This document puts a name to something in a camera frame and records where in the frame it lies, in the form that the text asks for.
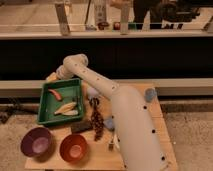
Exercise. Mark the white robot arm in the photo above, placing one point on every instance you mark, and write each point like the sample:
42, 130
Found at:
138, 140

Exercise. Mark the orange bowl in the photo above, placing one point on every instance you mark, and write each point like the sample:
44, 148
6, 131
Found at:
73, 148

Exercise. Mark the dark brown block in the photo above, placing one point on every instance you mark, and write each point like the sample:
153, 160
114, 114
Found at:
81, 126

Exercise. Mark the blue round object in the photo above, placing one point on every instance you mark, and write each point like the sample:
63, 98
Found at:
150, 94

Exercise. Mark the purple bowl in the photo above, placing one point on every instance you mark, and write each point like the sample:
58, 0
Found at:
36, 142

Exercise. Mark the red chili pepper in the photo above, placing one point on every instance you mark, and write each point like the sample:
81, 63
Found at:
55, 94

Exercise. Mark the green plastic tray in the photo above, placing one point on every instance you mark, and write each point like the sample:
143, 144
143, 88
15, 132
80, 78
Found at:
71, 91

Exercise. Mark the yellow corn cob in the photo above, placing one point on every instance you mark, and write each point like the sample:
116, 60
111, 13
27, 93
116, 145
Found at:
65, 108

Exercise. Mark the light blue small block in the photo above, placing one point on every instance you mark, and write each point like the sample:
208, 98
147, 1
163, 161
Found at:
109, 124

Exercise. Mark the pale white vegetable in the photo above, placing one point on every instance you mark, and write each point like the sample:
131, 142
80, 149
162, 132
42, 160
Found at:
70, 113

